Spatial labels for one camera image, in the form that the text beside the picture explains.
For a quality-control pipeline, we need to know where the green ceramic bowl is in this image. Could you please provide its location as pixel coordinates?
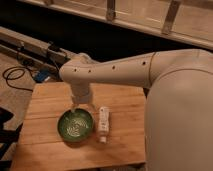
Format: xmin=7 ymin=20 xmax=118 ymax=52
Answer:
xmin=57 ymin=108 xmax=94 ymax=143

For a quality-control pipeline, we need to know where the white plastic bottle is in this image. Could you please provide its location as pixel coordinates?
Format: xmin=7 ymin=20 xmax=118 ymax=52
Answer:
xmin=98 ymin=106 xmax=110 ymax=143

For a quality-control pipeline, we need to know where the dark chair at left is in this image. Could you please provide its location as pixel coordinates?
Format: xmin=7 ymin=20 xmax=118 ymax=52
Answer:
xmin=0 ymin=107 xmax=22 ymax=171

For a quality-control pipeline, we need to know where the black power adapter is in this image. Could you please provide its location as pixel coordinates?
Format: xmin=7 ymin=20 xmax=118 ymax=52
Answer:
xmin=47 ymin=42 xmax=62 ymax=55

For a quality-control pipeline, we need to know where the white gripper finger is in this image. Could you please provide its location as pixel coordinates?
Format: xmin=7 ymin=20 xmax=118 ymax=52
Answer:
xmin=70 ymin=103 xmax=79 ymax=113
xmin=88 ymin=104 xmax=95 ymax=112

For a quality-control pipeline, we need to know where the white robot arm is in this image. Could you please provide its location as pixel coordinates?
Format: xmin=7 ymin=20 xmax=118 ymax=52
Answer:
xmin=59 ymin=49 xmax=213 ymax=171

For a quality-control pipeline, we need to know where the grey baseboard rail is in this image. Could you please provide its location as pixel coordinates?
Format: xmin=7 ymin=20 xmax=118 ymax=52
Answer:
xmin=0 ymin=26 xmax=75 ymax=65

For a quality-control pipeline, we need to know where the blue box on floor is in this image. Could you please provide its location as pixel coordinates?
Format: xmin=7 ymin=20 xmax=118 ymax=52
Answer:
xmin=34 ymin=69 xmax=50 ymax=83

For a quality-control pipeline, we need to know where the white window frame rail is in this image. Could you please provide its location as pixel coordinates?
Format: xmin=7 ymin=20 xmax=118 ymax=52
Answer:
xmin=19 ymin=0 xmax=213 ymax=50

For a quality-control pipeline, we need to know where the black cable loop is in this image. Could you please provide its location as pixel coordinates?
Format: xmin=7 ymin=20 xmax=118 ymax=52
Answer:
xmin=2 ymin=65 xmax=34 ymax=93

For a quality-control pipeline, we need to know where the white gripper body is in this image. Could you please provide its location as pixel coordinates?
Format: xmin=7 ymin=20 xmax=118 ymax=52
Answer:
xmin=70 ymin=83 xmax=93 ymax=104

